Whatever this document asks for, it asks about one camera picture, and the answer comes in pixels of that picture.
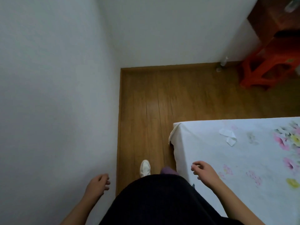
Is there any person's right hand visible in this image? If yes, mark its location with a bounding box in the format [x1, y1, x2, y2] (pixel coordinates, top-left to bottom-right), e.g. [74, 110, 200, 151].
[191, 161, 223, 188]

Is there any person's left hand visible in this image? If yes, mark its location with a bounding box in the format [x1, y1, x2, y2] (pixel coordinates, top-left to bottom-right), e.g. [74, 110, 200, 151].
[84, 174, 111, 202]

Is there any person's left forearm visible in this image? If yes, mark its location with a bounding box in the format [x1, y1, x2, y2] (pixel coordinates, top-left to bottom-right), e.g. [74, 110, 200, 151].
[60, 194, 100, 225]

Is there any person's right forearm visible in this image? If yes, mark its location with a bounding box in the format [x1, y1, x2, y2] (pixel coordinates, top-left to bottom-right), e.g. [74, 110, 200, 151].
[210, 180, 267, 225]

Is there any purple sock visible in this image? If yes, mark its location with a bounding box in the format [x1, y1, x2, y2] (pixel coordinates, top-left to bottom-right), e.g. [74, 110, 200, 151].
[160, 167, 180, 176]

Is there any white shoe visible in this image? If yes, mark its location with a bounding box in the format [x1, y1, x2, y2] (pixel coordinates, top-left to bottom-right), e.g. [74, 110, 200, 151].
[140, 159, 151, 178]

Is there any white paper scrap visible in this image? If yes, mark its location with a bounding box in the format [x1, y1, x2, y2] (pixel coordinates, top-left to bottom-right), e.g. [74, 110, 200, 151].
[218, 127, 237, 147]

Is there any black skirt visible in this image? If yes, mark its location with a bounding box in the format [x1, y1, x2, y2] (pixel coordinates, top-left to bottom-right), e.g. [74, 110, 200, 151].
[99, 174, 245, 225]

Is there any white floral bed sheet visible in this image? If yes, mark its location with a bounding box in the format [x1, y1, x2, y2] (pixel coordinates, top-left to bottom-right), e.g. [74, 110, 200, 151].
[168, 117, 300, 225]

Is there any clear plastic bottle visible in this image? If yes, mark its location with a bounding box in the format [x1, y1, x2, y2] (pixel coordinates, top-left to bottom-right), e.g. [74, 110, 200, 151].
[216, 56, 229, 72]

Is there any orange plastic stool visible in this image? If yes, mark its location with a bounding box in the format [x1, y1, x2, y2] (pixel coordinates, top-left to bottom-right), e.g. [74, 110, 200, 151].
[239, 33, 300, 90]

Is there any brown wooden cabinet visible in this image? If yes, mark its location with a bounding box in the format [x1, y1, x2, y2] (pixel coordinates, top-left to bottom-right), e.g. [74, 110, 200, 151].
[247, 0, 300, 46]

